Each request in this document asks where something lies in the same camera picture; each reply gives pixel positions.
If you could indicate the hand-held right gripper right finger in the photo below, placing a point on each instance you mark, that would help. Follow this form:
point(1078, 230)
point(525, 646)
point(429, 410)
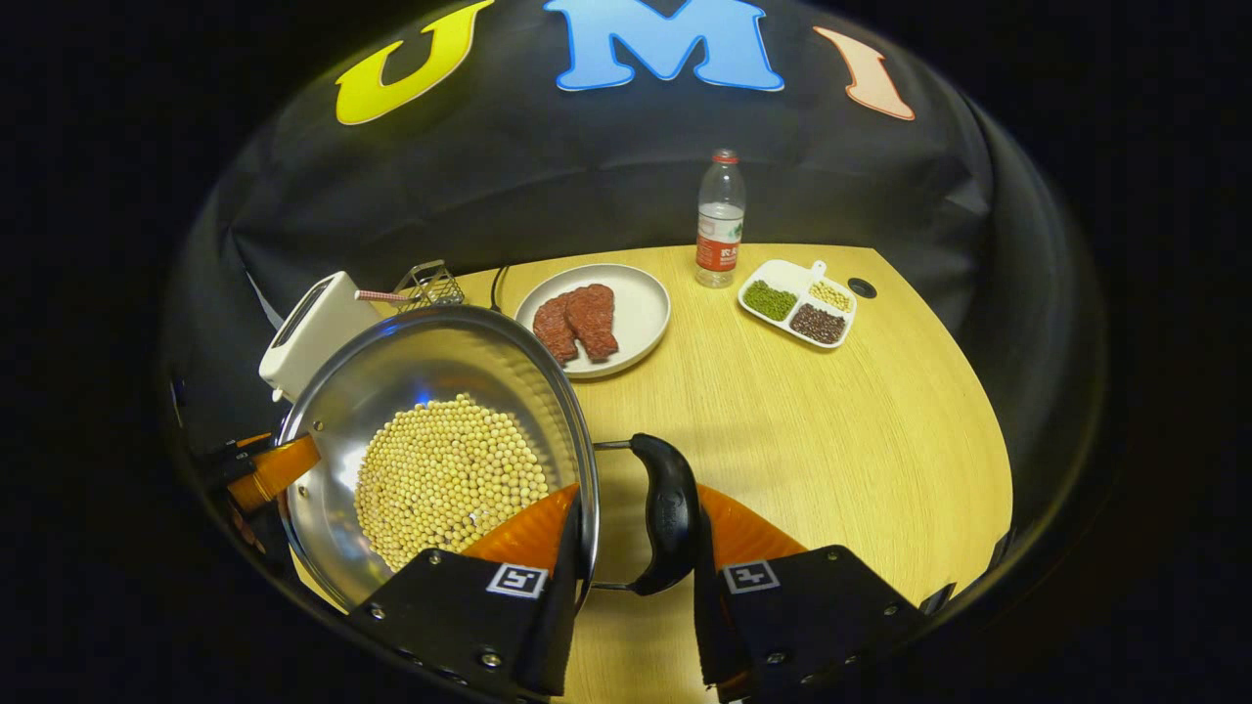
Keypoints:
point(812, 616)

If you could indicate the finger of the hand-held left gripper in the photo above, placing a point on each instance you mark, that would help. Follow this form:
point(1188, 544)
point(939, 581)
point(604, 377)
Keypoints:
point(279, 464)

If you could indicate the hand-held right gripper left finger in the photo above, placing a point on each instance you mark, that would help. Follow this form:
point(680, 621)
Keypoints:
point(469, 616)

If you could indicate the white toaster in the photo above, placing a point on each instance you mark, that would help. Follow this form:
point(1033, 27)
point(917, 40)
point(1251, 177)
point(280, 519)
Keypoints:
point(318, 332)

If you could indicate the pile of soybeans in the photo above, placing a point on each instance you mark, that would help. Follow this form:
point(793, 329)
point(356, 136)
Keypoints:
point(445, 479)

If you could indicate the pile of dark red beans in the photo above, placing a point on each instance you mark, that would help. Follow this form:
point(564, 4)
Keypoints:
point(819, 324)

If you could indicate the red meat slice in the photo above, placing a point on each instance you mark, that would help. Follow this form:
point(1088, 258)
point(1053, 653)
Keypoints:
point(594, 321)
point(554, 328)

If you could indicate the pile of green beans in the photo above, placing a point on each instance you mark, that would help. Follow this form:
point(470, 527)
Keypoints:
point(770, 300)

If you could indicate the pile of pale yellow beans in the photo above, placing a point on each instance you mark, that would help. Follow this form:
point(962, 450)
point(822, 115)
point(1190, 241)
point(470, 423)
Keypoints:
point(830, 295)

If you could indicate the black desk grommet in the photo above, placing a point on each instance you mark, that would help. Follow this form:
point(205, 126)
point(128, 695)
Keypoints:
point(862, 287)

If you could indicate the white divided dish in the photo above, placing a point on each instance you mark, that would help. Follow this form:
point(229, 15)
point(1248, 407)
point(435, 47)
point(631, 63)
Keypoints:
point(797, 276)

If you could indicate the round white plate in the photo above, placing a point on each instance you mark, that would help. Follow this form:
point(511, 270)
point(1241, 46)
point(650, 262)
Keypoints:
point(641, 313)

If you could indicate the clear plastic water bottle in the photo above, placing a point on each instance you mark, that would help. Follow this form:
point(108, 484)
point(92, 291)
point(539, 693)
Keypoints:
point(720, 225)

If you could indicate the black backdrop cloth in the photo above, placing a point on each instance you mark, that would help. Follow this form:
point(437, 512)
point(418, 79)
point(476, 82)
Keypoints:
point(587, 166)

